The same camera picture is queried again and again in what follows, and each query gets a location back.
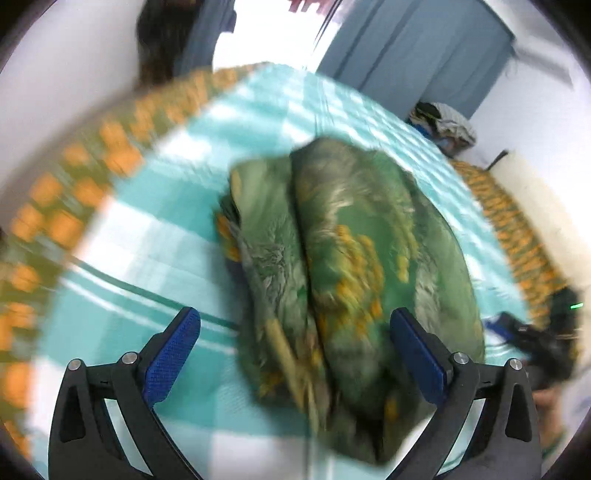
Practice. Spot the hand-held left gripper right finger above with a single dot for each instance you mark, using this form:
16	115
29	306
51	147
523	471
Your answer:
418	355

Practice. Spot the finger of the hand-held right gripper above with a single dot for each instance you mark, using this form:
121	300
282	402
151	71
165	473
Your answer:
503	325

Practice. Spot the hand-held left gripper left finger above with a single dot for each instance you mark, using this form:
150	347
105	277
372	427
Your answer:
171	350

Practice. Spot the green landscape print garment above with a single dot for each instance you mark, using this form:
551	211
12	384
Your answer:
351	277

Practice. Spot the pile of clothes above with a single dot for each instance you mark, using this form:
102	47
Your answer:
445	127

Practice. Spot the dark hanging clothes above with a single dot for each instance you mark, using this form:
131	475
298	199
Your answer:
161	41

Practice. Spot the teal checked blanket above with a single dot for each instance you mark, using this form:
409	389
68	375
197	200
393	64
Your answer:
152	249

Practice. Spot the white cushion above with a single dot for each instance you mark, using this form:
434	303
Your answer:
540	207

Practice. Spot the orange floral bedsheet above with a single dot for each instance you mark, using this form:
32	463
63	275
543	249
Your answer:
69	221

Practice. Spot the wide blue curtain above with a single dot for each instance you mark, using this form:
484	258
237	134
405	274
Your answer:
415	55

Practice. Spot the narrow blue curtain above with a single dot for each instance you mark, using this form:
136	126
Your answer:
207	37

